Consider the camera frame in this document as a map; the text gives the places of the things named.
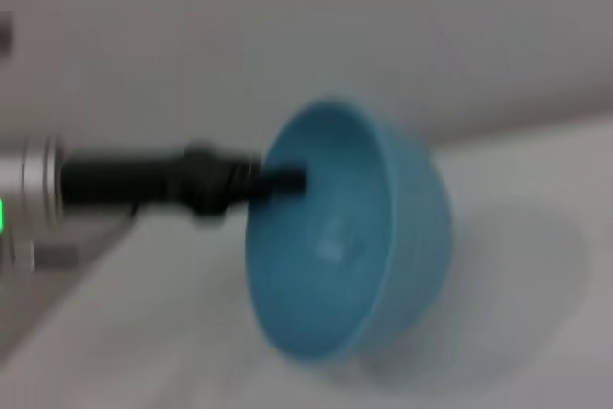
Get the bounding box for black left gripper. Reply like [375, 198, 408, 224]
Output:
[58, 142, 309, 229]

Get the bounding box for blue bowl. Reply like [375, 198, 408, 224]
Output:
[244, 97, 453, 382]

